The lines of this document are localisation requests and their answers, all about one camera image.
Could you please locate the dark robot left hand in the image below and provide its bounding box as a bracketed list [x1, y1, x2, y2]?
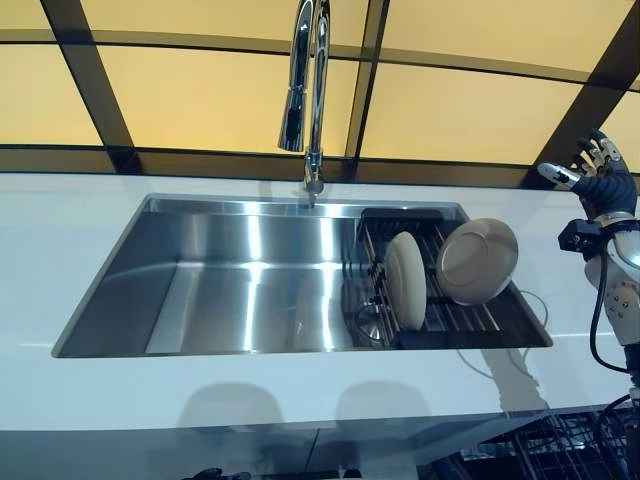
[182, 467, 239, 480]

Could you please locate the dark robot right hand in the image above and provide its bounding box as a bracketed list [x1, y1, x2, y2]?
[537, 128, 639, 221]

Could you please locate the beige round bowl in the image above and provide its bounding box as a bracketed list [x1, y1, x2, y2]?
[435, 217, 520, 306]

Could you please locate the beige plate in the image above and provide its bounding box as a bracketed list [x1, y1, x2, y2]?
[383, 230, 429, 331]

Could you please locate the white glossy cabinet front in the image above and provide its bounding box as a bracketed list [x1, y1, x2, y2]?
[0, 424, 506, 480]

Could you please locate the black dish drying rack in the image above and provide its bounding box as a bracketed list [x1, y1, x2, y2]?
[342, 207, 521, 351]

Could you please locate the stainless steel sink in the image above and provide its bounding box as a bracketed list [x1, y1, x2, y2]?
[49, 192, 554, 359]

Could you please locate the round metal sink strainer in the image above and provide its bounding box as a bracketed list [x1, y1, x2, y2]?
[352, 304, 389, 346]

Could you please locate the chrome gooseneck faucet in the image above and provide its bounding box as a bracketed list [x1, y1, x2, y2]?
[277, 0, 334, 209]

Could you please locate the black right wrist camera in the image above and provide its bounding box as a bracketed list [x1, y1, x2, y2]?
[558, 218, 609, 261]

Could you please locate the yellow window dark frame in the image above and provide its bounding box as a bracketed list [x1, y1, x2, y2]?
[0, 0, 640, 191]

